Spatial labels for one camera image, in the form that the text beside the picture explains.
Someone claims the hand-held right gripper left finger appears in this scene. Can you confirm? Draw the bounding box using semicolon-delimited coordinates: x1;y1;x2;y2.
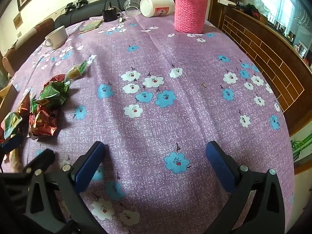
22;141;106;234

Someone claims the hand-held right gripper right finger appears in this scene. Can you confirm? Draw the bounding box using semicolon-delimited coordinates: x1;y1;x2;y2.
206;141;286;234

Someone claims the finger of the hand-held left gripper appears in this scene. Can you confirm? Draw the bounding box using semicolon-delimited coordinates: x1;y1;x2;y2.
0;135;25;155
22;149;56;176

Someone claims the green and yellow snack packet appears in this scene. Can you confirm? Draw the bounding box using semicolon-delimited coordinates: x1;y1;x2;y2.
1;112;23;139

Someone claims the large red snack packet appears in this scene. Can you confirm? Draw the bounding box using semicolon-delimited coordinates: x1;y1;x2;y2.
29;108;59;139

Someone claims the red-brown snack packet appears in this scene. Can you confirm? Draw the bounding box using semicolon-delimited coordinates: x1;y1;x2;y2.
16;94;32;117

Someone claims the cardboard box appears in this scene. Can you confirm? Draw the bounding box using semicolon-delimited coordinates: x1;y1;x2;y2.
0;84;19;125

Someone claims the pale yellow-green snack packet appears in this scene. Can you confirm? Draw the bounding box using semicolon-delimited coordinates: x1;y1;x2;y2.
66;61;89;80

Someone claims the purple floral tablecloth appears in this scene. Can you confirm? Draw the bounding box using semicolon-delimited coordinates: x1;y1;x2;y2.
0;15;296;234

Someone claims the green plant print panel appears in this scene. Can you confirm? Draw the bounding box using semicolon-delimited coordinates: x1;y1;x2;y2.
290;129;312;173

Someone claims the white bolster cushion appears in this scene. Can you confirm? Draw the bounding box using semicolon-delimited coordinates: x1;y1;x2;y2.
15;28;37;49

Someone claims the white mug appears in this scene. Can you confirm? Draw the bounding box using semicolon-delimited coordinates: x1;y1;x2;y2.
44;26;68;50

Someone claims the brown upholstered chair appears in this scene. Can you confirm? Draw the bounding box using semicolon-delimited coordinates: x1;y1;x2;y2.
2;18;55;76

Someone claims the wooden brick-pattern counter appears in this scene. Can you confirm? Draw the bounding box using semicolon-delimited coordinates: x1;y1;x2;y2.
208;0;312;137

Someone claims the green booklet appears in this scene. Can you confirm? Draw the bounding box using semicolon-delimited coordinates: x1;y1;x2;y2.
78;19;104;34

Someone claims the black sofa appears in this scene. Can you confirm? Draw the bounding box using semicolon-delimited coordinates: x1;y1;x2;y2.
54;0;179;30

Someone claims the small black device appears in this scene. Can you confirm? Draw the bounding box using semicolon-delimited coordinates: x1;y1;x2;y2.
102;2;118;22

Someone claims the pink cup with knit sleeve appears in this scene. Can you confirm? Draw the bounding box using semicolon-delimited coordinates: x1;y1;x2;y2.
172;0;209;33

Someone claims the black and red bag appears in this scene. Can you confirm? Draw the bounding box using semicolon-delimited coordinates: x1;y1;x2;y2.
241;4;261;17

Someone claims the clear plastic cup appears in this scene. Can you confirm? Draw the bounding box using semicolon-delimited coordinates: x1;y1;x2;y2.
123;0;142;17

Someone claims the white plastic bottle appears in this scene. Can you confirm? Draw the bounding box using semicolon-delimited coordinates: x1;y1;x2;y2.
140;0;176;18

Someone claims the yellow wall sign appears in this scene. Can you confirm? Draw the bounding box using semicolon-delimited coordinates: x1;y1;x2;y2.
13;13;23;30

